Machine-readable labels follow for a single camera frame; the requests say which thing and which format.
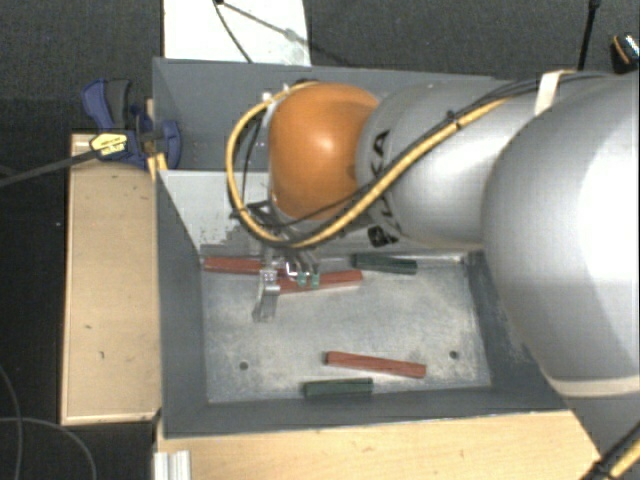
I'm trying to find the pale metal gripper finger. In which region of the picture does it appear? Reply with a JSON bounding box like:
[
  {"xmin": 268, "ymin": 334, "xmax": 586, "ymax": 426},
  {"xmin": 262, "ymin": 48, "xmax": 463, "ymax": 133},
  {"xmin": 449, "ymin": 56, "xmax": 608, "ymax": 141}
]
[
  {"xmin": 262, "ymin": 283, "xmax": 282, "ymax": 321},
  {"xmin": 251, "ymin": 267, "xmax": 276, "ymax": 323}
]

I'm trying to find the red-brown flat block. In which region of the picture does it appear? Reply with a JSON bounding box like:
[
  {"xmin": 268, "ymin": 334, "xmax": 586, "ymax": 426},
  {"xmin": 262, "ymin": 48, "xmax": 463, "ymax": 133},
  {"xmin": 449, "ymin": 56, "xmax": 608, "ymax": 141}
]
[
  {"xmin": 201, "ymin": 256, "xmax": 266, "ymax": 276},
  {"xmin": 276, "ymin": 268, "xmax": 364, "ymax": 295},
  {"xmin": 323, "ymin": 350, "xmax": 428, "ymax": 380}
]

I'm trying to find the grey metal bin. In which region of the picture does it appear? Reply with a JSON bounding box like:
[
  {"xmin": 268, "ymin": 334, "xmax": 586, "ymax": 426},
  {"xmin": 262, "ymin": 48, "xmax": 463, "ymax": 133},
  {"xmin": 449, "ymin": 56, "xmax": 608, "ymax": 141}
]
[{"xmin": 151, "ymin": 56, "xmax": 570, "ymax": 437}]

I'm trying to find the dark green flat block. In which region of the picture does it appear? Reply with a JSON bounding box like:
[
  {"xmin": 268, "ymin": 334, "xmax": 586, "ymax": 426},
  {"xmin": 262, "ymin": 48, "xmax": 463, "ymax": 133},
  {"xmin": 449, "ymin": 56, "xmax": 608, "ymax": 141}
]
[
  {"xmin": 301, "ymin": 377, "xmax": 375, "ymax": 401},
  {"xmin": 349, "ymin": 252, "xmax": 419, "ymax": 276}
]

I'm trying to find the pale wood board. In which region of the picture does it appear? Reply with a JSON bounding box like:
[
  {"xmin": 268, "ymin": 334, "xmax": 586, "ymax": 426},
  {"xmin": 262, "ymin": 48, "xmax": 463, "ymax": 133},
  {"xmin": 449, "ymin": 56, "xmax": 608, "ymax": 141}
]
[{"xmin": 59, "ymin": 132, "xmax": 164, "ymax": 427}]

